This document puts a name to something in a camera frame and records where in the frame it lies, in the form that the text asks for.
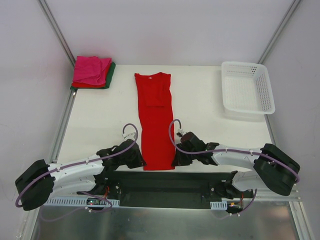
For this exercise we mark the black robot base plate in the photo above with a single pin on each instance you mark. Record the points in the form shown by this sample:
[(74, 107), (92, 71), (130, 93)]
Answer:
[(180, 190)]

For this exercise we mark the white slotted cable duct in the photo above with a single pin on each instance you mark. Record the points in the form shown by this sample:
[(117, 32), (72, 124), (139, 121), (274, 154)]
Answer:
[(69, 201)]

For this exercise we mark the white perforated plastic basket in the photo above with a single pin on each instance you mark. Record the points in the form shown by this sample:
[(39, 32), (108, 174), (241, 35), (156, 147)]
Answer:
[(246, 88)]

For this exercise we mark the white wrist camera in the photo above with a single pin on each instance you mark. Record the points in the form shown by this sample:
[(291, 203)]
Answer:
[(180, 132), (129, 136)]

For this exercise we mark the aluminium frame post left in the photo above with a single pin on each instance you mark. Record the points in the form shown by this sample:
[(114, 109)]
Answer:
[(57, 30)]

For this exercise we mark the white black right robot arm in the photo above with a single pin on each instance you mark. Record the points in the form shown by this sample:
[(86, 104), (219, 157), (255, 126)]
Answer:
[(267, 167)]

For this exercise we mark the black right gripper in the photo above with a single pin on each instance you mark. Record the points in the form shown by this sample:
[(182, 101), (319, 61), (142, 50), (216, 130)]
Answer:
[(181, 157)]

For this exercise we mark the folded pink t shirt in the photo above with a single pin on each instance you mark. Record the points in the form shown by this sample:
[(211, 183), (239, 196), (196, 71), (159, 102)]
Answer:
[(91, 61)]

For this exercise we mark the aluminium frame post right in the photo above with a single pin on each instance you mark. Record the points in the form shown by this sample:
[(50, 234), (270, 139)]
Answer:
[(290, 12)]

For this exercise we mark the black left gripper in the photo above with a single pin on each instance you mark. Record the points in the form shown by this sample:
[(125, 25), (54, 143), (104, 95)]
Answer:
[(136, 157)]

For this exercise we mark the folded green t shirt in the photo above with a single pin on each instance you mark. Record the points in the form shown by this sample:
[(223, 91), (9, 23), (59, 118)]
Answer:
[(106, 85)]

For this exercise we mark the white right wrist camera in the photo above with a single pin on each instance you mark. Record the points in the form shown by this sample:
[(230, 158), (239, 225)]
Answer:
[(180, 132)]

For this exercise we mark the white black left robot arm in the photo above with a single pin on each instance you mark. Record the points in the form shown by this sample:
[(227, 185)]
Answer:
[(42, 181)]

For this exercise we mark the aluminium frame post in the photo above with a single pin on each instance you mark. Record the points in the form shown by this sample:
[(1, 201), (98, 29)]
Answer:
[(57, 30), (290, 12)]

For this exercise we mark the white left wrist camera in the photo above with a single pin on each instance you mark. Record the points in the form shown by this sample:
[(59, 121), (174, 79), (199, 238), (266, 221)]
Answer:
[(129, 136)]

